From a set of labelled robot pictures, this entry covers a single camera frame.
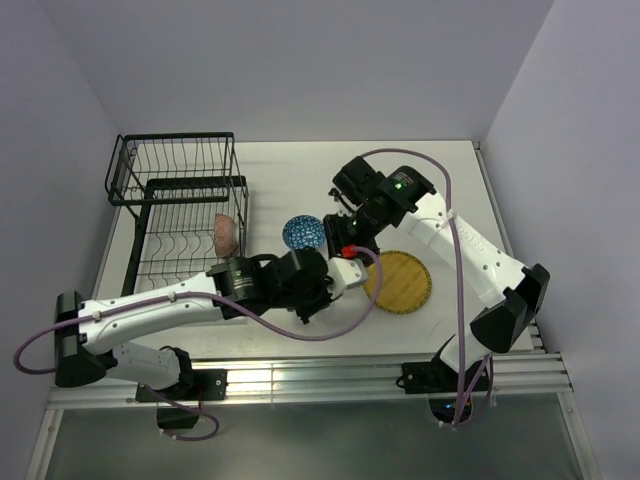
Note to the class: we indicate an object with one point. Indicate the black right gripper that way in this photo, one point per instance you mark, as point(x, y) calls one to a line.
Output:
point(335, 234)

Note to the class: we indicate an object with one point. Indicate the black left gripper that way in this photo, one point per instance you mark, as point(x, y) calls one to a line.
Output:
point(324, 297)

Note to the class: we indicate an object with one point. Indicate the blue triangle patterned bowl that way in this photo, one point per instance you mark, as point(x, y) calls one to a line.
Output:
point(303, 231)

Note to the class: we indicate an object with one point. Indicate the pink floral patterned bowl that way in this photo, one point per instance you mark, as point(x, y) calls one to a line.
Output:
point(225, 236)

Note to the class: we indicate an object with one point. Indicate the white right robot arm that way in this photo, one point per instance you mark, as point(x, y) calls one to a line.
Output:
point(510, 291)

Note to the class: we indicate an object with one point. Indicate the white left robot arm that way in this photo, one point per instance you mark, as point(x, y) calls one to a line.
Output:
point(105, 345)

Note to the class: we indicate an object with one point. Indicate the round woven bamboo tray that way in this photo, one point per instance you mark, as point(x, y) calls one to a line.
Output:
point(407, 283)

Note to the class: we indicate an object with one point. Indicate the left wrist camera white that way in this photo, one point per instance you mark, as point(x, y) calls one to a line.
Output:
point(345, 272)

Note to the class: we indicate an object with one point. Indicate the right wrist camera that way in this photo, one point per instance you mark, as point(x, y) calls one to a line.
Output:
point(335, 194)

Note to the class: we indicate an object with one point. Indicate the black wire dish rack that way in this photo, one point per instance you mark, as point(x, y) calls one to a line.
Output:
point(173, 185)

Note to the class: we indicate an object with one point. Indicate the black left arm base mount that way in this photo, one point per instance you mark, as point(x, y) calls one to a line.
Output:
point(180, 407)

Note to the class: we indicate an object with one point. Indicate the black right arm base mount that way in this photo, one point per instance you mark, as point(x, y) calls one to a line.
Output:
point(431, 377)

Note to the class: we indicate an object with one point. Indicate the aluminium table edge rail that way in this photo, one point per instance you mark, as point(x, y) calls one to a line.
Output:
point(325, 379)

